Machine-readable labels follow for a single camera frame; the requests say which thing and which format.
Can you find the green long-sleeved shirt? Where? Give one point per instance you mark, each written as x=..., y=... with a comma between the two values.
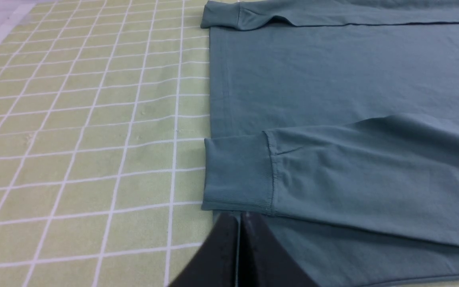
x=338, y=122

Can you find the green checkered tablecloth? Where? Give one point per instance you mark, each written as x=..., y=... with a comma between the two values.
x=103, y=109

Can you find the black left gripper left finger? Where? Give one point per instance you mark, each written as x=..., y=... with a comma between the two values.
x=214, y=263

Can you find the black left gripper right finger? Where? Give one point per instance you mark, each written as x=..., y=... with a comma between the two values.
x=263, y=262

